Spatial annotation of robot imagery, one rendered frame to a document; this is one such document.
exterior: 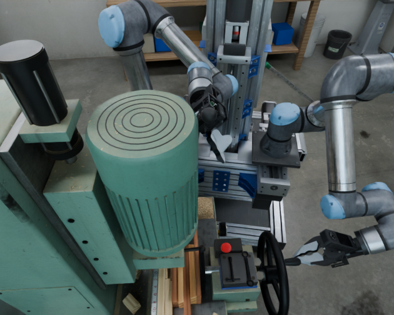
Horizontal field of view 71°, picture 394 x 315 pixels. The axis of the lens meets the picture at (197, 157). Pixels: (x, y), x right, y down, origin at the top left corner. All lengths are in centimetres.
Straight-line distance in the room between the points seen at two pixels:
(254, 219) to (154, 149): 151
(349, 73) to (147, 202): 68
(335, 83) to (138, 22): 66
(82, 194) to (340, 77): 74
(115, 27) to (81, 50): 310
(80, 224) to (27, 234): 9
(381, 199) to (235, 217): 104
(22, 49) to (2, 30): 387
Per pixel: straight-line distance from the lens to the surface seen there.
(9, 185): 46
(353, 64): 93
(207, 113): 60
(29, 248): 59
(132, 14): 105
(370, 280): 217
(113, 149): 40
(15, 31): 424
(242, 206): 189
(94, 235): 60
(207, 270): 87
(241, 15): 112
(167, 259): 78
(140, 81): 110
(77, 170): 51
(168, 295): 88
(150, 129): 42
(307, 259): 98
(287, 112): 126
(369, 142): 303
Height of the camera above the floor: 178
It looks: 47 degrees down
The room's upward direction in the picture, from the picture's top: straight up
